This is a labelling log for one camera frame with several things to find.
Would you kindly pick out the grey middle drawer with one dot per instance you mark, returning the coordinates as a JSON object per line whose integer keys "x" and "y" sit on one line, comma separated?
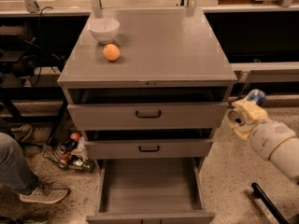
{"x": 137, "y": 144}

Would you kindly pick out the wire basket of items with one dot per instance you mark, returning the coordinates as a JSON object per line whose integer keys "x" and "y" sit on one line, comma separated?
{"x": 70, "y": 154}

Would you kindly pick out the redbull can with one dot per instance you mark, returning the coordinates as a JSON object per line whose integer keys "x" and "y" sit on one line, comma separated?
{"x": 256, "y": 96}

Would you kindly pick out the white ceramic bowl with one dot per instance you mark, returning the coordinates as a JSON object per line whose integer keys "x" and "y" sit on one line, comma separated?
{"x": 104, "y": 30}

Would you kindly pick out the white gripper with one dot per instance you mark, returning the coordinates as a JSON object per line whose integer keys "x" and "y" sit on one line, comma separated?
{"x": 270, "y": 140}

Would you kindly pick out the grey top drawer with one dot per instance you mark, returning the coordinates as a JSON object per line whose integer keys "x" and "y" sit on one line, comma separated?
{"x": 147, "y": 108}

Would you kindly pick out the black bar bottom right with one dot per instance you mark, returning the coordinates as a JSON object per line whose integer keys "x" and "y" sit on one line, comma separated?
{"x": 259, "y": 194}

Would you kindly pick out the orange fruit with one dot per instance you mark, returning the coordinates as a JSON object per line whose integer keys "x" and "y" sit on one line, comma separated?
{"x": 111, "y": 52}

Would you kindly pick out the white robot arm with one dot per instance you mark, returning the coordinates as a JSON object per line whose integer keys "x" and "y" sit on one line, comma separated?
{"x": 272, "y": 140}

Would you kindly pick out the grey bottom drawer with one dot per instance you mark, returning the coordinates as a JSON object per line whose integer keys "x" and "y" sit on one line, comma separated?
{"x": 150, "y": 191}

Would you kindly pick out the person leg in jeans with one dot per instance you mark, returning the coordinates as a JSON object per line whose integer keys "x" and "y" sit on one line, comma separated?
{"x": 14, "y": 170}

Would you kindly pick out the dark machinery left shelf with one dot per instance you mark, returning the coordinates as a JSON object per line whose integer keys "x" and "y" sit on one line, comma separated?
{"x": 15, "y": 43}

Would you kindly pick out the grey drawer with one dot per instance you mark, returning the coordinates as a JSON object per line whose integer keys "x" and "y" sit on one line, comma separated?
{"x": 150, "y": 191}
{"x": 137, "y": 144}
{"x": 147, "y": 108}

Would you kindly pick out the grey drawer cabinet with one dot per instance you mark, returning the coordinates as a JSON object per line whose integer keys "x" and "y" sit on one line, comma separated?
{"x": 160, "y": 48}

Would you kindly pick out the beige sneaker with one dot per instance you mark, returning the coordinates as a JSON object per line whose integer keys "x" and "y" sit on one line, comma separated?
{"x": 46, "y": 192}
{"x": 22, "y": 133}

